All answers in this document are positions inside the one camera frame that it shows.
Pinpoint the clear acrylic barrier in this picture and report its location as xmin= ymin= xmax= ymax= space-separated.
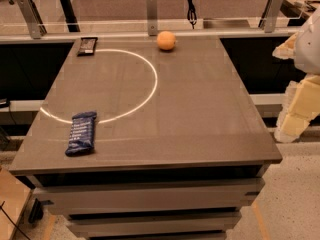
xmin=0 ymin=7 xmax=309 ymax=37

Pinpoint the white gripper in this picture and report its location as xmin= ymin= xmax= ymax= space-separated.
xmin=272 ymin=14 xmax=320 ymax=143

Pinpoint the black hanging cable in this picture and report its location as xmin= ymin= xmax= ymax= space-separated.
xmin=184 ymin=0 xmax=198 ymax=30

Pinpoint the wooden box at left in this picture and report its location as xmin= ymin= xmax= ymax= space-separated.
xmin=0 ymin=168 xmax=31 ymax=240

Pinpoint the blue rxbar blueberry bar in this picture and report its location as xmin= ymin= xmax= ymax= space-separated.
xmin=65 ymin=111 xmax=97 ymax=157

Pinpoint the grey drawer cabinet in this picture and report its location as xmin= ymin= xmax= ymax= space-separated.
xmin=10 ymin=36 xmax=281 ymax=240

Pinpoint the metal bracket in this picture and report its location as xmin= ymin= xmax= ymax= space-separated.
xmin=146 ymin=0 xmax=158 ymax=36
xmin=259 ymin=0 xmax=283 ymax=33
xmin=16 ymin=0 xmax=47 ymax=39

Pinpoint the middle metal bracket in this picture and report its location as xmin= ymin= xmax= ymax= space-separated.
xmin=146 ymin=0 xmax=158 ymax=36

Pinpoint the black snack bar wrapper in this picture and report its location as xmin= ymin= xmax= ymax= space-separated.
xmin=77 ymin=37 xmax=98 ymax=56

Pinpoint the right metal bracket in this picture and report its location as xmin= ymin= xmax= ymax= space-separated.
xmin=259 ymin=0 xmax=283 ymax=33

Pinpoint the left metal bracket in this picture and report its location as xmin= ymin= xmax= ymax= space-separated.
xmin=16 ymin=0 xmax=47 ymax=39

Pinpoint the orange fruit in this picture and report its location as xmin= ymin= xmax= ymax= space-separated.
xmin=157 ymin=31 xmax=176 ymax=51

